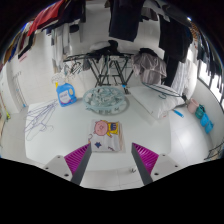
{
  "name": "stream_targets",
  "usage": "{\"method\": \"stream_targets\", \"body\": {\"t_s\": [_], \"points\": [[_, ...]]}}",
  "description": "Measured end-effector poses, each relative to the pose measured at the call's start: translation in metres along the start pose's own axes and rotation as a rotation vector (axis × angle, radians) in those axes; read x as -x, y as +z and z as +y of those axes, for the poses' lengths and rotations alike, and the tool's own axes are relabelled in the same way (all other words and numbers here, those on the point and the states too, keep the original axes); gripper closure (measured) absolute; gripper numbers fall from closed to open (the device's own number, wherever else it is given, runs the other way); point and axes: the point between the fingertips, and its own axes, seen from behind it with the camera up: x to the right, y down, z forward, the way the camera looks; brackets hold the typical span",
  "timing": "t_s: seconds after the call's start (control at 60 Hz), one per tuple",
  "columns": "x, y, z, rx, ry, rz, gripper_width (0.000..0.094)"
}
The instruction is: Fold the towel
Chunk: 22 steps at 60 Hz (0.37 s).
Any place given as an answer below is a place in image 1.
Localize teal bucket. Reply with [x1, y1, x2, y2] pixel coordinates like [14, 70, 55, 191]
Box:
[194, 104, 206, 120]

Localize purple wire clothes hanger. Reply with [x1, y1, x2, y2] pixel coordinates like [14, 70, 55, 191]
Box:
[23, 99, 59, 133]

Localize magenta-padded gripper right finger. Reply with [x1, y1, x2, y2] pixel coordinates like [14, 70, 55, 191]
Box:
[130, 142, 183, 186]

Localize pink bucket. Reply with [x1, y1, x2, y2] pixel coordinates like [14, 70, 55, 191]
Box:
[186, 98, 200, 115]

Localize teal clothes hanger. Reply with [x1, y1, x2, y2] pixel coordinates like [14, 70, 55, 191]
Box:
[141, 81, 183, 100]

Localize black folding drying rack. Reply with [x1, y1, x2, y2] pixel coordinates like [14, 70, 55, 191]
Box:
[63, 51, 141, 89]

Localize white cartoon print towel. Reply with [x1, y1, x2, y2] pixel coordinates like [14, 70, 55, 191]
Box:
[88, 119, 125, 153]

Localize blue laundry detergent bottle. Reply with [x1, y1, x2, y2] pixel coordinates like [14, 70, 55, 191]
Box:
[55, 82, 78, 108]

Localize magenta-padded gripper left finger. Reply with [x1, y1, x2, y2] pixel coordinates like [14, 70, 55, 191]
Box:
[43, 143, 93, 186]

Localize grey garment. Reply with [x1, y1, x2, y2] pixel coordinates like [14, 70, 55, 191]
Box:
[131, 49, 168, 85]

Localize round light blue peg hanger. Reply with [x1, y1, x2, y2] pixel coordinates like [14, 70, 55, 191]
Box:
[82, 85, 129, 116]

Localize hanging clothes row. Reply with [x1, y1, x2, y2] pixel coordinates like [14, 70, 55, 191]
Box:
[0, 0, 224, 91]

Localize bunch of white hangers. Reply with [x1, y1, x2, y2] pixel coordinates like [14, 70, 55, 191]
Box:
[50, 62, 83, 85]

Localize white wire clothes hanger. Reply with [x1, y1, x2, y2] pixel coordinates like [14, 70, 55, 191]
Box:
[24, 109, 55, 142]

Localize white pillow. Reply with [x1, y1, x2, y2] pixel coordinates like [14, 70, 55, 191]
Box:
[129, 83, 186, 120]

